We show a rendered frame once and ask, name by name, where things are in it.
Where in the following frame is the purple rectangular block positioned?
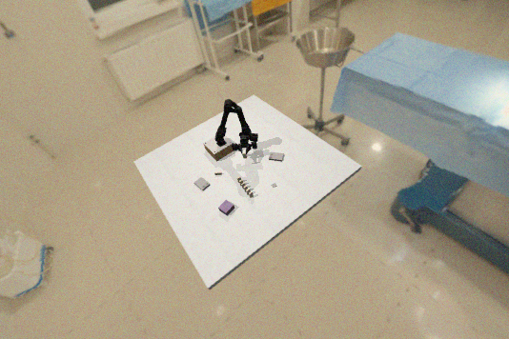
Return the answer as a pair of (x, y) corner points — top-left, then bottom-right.
(218, 200), (234, 216)

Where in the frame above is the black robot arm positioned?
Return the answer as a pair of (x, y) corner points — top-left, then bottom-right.
(214, 99), (258, 147)

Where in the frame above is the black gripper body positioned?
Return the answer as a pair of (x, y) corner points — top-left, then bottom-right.
(232, 140), (257, 151)

